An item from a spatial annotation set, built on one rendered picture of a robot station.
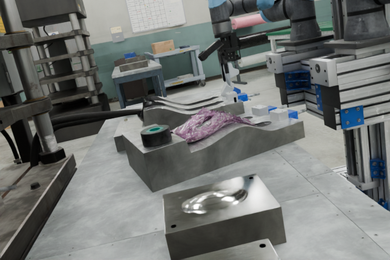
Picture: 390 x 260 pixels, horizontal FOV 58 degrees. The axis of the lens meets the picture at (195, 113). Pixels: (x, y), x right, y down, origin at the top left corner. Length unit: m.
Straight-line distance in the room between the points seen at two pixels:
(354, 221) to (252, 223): 0.19
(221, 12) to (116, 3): 6.45
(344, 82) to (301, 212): 0.69
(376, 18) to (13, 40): 1.25
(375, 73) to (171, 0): 6.75
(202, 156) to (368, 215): 0.43
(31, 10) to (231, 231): 4.86
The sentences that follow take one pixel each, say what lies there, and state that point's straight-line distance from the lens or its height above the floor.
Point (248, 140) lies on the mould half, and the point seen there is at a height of 0.85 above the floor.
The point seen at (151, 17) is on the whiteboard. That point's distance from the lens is 7.81.
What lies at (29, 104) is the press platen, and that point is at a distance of 1.40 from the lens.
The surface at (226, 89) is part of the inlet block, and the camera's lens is 1.46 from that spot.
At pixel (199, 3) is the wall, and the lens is 8.00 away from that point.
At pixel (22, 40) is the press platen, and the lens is 1.42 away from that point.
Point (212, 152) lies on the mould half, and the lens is 0.96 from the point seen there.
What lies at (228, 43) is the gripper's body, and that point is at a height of 1.10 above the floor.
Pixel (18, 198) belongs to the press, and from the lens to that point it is 1.24.
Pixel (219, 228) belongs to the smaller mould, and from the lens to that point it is 0.61.
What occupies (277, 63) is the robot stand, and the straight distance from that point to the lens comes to 1.75.
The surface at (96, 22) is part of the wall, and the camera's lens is 7.80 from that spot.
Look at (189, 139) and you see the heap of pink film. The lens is 1.02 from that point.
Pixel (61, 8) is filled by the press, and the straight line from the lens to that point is 5.21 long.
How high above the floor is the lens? 1.18
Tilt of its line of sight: 13 degrees down
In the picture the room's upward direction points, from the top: 11 degrees counter-clockwise
